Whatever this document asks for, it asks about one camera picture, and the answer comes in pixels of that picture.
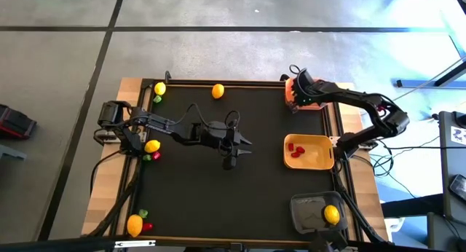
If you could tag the grey metal bracket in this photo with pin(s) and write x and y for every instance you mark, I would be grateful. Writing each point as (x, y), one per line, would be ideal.
(11, 152)

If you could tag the black rig crossbar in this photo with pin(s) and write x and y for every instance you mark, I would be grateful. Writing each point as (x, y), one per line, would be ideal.
(54, 245)

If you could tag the red black toolbox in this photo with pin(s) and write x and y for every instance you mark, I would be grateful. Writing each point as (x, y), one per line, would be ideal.
(14, 122)

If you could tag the white printed sticker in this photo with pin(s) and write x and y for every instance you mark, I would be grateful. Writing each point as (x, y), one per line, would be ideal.
(459, 135)

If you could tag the silver metal bracket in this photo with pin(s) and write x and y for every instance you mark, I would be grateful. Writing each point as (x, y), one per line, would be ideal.
(134, 244)

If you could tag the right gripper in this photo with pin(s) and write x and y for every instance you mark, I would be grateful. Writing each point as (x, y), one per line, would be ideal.
(306, 90)

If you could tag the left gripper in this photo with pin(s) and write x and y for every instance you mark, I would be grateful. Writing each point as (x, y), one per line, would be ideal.
(225, 139)

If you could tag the blue stand bar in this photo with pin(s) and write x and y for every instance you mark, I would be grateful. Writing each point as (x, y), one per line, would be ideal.
(429, 83)

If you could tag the black phone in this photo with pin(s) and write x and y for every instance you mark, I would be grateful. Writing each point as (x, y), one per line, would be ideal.
(459, 188)

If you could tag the black table mat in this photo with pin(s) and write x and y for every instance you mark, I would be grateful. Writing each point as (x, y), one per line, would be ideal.
(204, 201)

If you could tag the yellow toy lemon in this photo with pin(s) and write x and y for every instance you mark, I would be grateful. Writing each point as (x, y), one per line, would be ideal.
(152, 146)
(134, 225)
(217, 91)
(331, 214)
(159, 88)

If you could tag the red toy pepper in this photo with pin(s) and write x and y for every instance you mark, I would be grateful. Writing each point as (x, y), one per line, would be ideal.
(295, 154)
(290, 146)
(300, 149)
(156, 156)
(147, 227)

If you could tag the yellow plastic basket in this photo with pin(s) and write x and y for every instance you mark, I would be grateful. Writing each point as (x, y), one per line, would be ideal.
(320, 157)

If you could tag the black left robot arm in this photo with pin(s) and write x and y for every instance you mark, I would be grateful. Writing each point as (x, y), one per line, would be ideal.
(160, 124)

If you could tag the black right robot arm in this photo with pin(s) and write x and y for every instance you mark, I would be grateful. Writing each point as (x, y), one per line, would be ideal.
(364, 99)

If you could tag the green toy pepper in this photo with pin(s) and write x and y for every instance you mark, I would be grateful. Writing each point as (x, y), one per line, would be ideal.
(146, 157)
(143, 213)
(157, 98)

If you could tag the grey plastic basket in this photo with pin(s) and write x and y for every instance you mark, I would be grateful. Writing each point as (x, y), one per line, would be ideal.
(306, 212)

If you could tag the orange plastic basket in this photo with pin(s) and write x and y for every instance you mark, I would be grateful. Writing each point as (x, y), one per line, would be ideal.
(316, 106)

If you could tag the grey desk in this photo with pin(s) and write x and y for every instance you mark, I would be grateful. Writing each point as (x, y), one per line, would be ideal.
(449, 172)

